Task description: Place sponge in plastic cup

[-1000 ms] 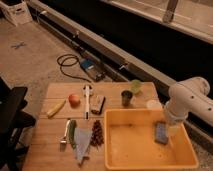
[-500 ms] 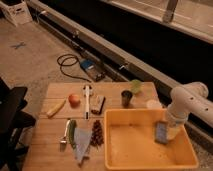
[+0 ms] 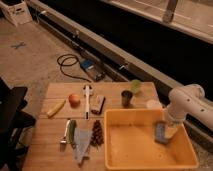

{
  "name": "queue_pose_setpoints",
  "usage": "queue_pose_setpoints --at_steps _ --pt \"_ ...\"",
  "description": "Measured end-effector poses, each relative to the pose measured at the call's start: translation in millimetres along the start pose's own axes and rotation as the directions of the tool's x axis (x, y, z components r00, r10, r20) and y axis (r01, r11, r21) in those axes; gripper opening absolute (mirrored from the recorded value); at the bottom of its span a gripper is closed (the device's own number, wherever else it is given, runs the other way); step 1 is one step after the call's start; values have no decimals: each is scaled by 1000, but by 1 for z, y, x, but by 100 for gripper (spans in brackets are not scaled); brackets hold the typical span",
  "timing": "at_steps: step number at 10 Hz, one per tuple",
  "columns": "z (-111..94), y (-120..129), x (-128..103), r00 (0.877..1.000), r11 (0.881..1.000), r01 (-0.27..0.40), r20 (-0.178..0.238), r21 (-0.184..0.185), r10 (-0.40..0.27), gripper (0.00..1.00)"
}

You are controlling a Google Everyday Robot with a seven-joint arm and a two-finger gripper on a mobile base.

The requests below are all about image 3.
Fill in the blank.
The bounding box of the yellow plastic tub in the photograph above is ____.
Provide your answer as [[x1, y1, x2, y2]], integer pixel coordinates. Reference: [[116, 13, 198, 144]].
[[104, 109, 198, 171]]

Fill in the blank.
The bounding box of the orange apple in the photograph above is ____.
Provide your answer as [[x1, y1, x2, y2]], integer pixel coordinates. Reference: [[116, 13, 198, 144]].
[[68, 94, 80, 107]]

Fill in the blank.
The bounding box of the white cardboard box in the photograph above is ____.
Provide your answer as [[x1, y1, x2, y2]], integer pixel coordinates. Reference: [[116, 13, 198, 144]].
[[0, 0, 32, 26]]

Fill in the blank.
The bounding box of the dark metal cup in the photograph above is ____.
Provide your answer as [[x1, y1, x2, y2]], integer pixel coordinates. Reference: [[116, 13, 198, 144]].
[[121, 90, 133, 107]]

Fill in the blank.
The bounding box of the blue sponge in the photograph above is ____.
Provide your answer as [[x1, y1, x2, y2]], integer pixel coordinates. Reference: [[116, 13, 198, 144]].
[[155, 122, 169, 144]]

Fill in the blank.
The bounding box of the black cable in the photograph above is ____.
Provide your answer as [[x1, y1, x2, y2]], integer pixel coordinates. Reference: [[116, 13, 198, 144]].
[[56, 53, 92, 83]]

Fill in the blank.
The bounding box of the black chair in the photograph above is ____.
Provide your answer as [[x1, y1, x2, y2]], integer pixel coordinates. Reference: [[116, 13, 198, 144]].
[[0, 77, 36, 171]]

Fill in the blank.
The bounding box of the white handled knife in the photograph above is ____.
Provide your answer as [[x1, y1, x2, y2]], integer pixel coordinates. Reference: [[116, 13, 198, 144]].
[[84, 85, 91, 120]]

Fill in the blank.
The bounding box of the green cucumber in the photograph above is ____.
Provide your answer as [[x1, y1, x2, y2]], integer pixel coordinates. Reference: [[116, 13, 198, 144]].
[[69, 120, 77, 144]]

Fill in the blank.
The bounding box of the grey cloth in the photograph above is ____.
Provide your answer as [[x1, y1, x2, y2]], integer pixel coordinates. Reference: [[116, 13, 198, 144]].
[[74, 128, 92, 165]]

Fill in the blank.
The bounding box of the yellow banana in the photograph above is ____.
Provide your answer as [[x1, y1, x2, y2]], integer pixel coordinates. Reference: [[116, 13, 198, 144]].
[[47, 100, 66, 118]]

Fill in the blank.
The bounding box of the brown bread block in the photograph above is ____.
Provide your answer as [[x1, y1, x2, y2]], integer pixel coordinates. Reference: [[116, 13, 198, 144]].
[[91, 95, 105, 115]]

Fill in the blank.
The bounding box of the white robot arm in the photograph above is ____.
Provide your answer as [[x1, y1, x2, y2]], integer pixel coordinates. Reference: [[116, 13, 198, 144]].
[[165, 84, 213, 139]]

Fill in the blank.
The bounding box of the green plastic cup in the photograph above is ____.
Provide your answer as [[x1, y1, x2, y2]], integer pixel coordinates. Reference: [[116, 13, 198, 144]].
[[130, 79, 141, 94]]

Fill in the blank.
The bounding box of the blue power device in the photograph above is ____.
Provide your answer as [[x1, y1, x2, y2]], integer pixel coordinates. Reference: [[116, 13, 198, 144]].
[[80, 59, 105, 82]]

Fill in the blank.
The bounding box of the bunch of dark grapes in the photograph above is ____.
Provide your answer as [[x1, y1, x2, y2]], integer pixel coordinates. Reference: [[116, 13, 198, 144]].
[[90, 120, 104, 146]]

